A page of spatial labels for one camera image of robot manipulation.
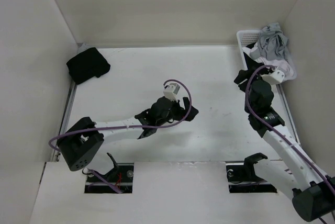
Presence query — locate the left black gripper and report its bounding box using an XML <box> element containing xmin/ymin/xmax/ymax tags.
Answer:
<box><xmin>157</xmin><ymin>97</ymin><xmax>198</xmax><ymax>127</ymax></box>

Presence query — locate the grey tank top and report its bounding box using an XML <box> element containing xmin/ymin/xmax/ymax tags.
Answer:
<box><xmin>250</xmin><ymin>23</ymin><xmax>289</xmax><ymax>61</ymax></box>

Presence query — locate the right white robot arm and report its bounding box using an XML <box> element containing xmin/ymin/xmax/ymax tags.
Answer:
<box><xmin>230</xmin><ymin>65</ymin><xmax>334</xmax><ymax>222</ymax></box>

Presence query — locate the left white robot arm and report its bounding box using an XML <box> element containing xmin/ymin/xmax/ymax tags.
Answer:
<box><xmin>57</xmin><ymin>97</ymin><xmax>199</xmax><ymax>182</ymax></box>

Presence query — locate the black tank top in basket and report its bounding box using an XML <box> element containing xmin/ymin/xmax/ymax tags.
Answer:
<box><xmin>242</xmin><ymin>42</ymin><xmax>263</xmax><ymax>71</ymax></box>

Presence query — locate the white tank top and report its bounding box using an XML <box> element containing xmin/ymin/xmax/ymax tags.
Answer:
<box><xmin>248</xmin><ymin>50</ymin><xmax>294</xmax><ymax>78</ymax></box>

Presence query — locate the folded black tank top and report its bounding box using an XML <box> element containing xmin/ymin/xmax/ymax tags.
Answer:
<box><xmin>66</xmin><ymin>47</ymin><xmax>111</xmax><ymax>85</ymax></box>

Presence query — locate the white plastic basket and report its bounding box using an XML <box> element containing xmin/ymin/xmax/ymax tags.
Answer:
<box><xmin>236</xmin><ymin>29</ymin><xmax>298</xmax><ymax>85</ymax></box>

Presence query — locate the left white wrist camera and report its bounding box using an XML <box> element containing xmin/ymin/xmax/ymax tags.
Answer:
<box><xmin>163</xmin><ymin>83</ymin><xmax>180</xmax><ymax>102</ymax></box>

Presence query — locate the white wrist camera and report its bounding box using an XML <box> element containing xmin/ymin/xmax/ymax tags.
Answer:
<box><xmin>261</xmin><ymin>69</ymin><xmax>285</xmax><ymax>85</ymax></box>
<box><xmin>163</xmin><ymin>83</ymin><xmax>180</xmax><ymax>102</ymax></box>

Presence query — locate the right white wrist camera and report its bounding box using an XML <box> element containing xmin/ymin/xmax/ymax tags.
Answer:
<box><xmin>261</xmin><ymin>69</ymin><xmax>285</xmax><ymax>85</ymax></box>

